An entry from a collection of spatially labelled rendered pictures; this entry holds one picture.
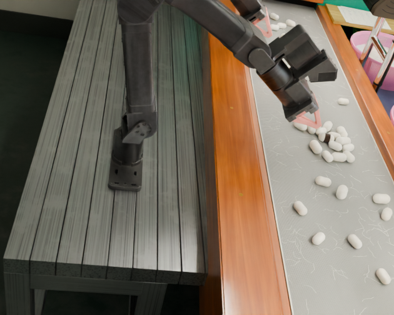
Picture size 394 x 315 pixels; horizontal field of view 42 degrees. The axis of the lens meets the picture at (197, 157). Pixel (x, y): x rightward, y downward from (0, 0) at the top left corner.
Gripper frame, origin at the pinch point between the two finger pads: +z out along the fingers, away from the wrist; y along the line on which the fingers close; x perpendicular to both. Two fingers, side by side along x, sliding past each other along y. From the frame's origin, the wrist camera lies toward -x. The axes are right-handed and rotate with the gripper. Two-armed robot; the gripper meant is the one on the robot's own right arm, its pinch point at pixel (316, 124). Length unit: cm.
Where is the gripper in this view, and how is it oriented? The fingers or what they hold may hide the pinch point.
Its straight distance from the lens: 116.8
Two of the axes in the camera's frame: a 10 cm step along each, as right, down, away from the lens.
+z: 6.3, 6.0, 4.9
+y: -0.1, -6.3, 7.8
